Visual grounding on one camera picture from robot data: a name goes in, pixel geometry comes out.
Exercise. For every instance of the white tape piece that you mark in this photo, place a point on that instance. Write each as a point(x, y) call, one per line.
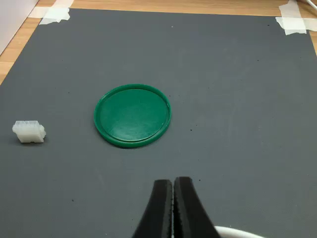
point(55, 15)
point(294, 24)

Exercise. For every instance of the dark grey mat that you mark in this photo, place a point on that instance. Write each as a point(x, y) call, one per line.
point(223, 124)

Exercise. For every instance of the white partition board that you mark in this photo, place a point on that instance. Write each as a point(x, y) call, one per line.
point(12, 19)

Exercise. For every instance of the round green lid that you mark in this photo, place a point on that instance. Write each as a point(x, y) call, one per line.
point(133, 116)

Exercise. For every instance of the small white plastic terminal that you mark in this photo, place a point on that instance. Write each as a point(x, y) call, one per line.
point(28, 132)

